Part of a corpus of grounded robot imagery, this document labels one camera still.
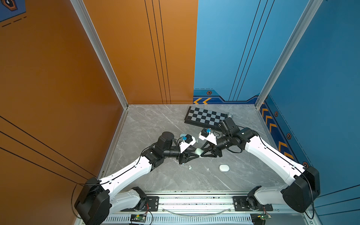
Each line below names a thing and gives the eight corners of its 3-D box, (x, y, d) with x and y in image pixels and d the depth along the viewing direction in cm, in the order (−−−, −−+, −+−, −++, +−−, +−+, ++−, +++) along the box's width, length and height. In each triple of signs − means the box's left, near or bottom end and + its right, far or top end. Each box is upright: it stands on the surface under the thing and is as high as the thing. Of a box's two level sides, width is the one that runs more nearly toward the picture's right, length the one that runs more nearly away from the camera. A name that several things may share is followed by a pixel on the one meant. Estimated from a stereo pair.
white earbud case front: (219, 171, 86) (220, 170, 85) (218, 165, 89) (219, 164, 87) (229, 171, 86) (230, 170, 85) (228, 165, 89) (229, 164, 87)
